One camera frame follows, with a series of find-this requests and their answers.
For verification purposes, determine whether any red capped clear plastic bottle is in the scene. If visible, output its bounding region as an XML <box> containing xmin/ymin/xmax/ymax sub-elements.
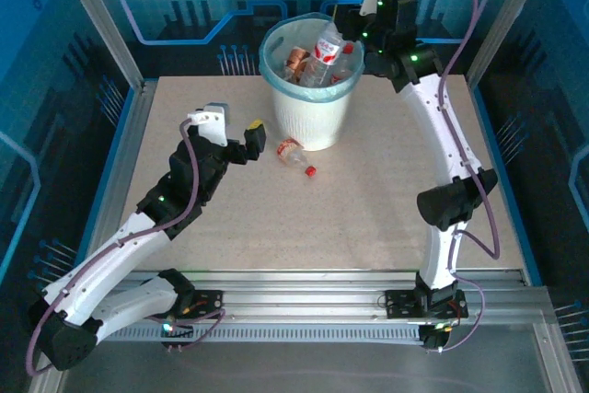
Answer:
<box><xmin>329</xmin><ymin>42</ymin><xmax>359</xmax><ymax>86</ymax></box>

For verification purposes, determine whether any large clear red labelled bottle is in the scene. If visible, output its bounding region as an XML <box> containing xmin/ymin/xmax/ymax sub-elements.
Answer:
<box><xmin>297</xmin><ymin>19</ymin><xmax>356</xmax><ymax>89</ymax></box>

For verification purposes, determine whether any white plastic waste bin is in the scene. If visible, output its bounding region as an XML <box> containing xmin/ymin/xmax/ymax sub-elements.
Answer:
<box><xmin>260</xmin><ymin>13</ymin><xmax>365</xmax><ymax>153</ymax></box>

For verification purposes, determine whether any blue plastic bin liner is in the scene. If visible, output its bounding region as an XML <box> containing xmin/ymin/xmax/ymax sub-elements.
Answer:
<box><xmin>258</xmin><ymin>11</ymin><xmax>366</xmax><ymax>108</ymax></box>

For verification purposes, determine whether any crushed red labelled plastic bottle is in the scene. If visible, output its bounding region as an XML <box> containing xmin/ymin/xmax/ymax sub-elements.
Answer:
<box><xmin>275</xmin><ymin>136</ymin><xmax>319</xmax><ymax>179</ymax></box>

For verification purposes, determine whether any grey metal panel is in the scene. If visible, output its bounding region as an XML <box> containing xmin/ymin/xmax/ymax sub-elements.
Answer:
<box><xmin>58</xmin><ymin>341</ymin><xmax>556</xmax><ymax>393</ymax></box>

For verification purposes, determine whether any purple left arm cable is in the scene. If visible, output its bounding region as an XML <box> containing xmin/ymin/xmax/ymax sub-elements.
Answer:
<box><xmin>25</xmin><ymin>116</ymin><xmax>202</xmax><ymax>377</ymax></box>

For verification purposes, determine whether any aluminium side rail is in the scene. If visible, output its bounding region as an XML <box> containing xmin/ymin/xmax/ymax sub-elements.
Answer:
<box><xmin>88</xmin><ymin>81</ymin><xmax>158</xmax><ymax>254</ymax></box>

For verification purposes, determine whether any aluminium frame post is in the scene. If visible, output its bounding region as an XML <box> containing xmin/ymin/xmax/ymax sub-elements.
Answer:
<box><xmin>532</xmin><ymin>285</ymin><xmax>583</xmax><ymax>393</ymax></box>
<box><xmin>50</xmin><ymin>0</ymin><xmax>147</xmax><ymax>91</ymax></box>
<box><xmin>463</xmin><ymin>0</ymin><xmax>556</xmax><ymax>87</ymax></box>

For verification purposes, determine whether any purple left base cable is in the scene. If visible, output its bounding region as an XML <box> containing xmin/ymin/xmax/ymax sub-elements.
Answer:
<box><xmin>160</xmin><ymin>307</ymin><xmax>227</xmax><ymax>353</ymax></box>

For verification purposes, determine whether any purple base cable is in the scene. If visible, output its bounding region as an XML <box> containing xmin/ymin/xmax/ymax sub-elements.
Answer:
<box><xmin>160</xmin><ymin>307</ymin><xmax>227</xmax><ymax>353</ymax></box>
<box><xmin>426</xmin><ymin>272</ymin><xmax>487</xmax><ymax>353</ymax></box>

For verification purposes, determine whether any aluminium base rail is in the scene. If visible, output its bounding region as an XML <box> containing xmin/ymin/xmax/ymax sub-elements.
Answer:
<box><xmin>104</xmin><ymin>267</ymin><xmax>556</xmax><ymax>328</ymax></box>

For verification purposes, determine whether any slotted grey cable duct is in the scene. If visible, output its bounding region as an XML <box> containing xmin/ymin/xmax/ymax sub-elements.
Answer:
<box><xmin>98</xmin><ymin>322</ymin><xmax>425</xmax><ymax>344</ymax></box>

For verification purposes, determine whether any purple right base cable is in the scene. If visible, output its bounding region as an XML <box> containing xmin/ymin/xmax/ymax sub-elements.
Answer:
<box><xmin>426</xmin><ymin>272</ymin><xmax>487</xmax><ymax>353</ymax></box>

